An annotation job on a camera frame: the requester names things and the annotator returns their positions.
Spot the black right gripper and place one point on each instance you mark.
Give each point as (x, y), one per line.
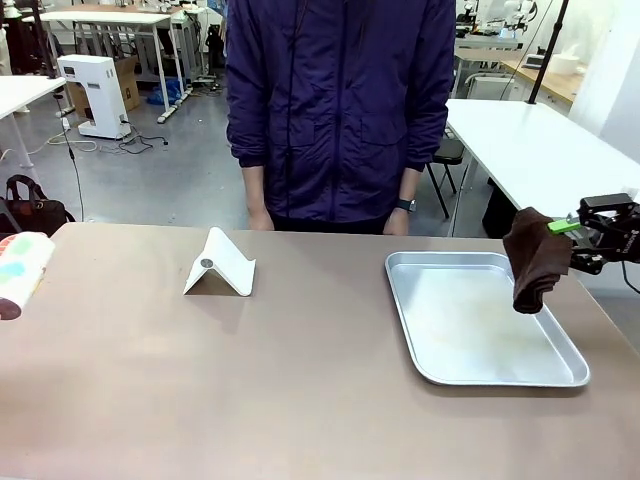
(620, 235)

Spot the brown cloth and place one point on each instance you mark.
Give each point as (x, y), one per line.
(535, 260)

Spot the lint roller with pink frame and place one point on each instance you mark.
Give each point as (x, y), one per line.
(25, 275)

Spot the person's right forearm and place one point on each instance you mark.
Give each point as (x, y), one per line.
(256, 182)

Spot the person's left forearm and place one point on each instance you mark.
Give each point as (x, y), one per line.
(412, 182)

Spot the person's left hand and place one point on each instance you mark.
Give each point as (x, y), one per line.
(396, 224)

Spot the person's right hand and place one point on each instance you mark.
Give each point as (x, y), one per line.
(261, 217)

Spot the silver metal tray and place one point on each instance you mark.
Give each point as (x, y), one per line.
(465, 340)

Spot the black chair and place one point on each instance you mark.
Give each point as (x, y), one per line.
(450, 150)

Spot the wooden top table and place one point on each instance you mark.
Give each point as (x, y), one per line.
(550, 82)

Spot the black wristwatch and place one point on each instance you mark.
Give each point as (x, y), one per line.
(406, 205)

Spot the white cabinet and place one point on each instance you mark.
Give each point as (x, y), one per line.
(492, 87)

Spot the white tissue roll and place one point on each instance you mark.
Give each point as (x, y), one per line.
(565, 62)

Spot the black slanted pole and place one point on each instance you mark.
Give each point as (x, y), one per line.
(545, 60)

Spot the person in navy jacket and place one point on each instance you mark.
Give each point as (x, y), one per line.
(325, 100)

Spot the white folded stand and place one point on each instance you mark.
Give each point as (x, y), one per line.
(220, 265)

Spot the blue plastic bag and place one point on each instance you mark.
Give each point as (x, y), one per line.
(167, 90)

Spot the cardboard box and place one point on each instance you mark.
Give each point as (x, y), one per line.
(129, 85)

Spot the white machine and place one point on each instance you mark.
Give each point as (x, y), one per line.
(100, 100)

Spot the long white lab table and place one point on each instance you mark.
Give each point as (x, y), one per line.
(100, 17)

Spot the black tripod stand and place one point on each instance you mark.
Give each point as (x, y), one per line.
(47, 50)

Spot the small white table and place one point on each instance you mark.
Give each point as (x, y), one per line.
(25, 92)

